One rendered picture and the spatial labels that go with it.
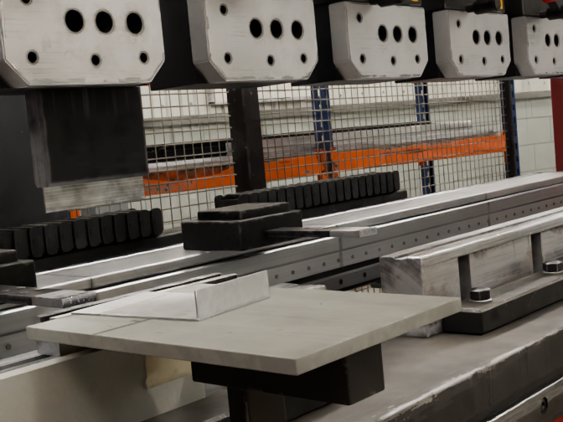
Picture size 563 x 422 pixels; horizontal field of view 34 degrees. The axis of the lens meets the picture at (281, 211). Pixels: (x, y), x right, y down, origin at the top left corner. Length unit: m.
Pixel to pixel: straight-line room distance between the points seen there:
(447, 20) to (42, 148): 0.56
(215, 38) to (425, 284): 0.42
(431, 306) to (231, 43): 0.32
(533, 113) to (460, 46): 6.79
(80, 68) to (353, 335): 0.30
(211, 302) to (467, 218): 1.07
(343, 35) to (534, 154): 6.99
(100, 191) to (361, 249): 0.72
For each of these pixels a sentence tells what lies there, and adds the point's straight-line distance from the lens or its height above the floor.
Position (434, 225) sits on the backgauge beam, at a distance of 1.59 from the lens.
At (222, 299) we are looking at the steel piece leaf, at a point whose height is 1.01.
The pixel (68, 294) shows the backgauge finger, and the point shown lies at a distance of 0.81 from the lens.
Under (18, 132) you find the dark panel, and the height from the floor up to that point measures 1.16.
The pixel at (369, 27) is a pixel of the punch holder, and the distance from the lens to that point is 0.99.
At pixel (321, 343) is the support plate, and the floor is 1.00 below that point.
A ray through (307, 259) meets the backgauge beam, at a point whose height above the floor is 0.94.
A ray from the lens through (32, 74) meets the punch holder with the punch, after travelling 0.69.
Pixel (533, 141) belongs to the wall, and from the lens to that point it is 7.91.
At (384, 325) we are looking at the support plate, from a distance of 0.58.
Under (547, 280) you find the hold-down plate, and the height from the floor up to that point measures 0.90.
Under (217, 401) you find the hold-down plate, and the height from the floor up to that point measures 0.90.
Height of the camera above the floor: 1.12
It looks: 5 degrees down
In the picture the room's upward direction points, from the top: 5 degrees counter-clockwise
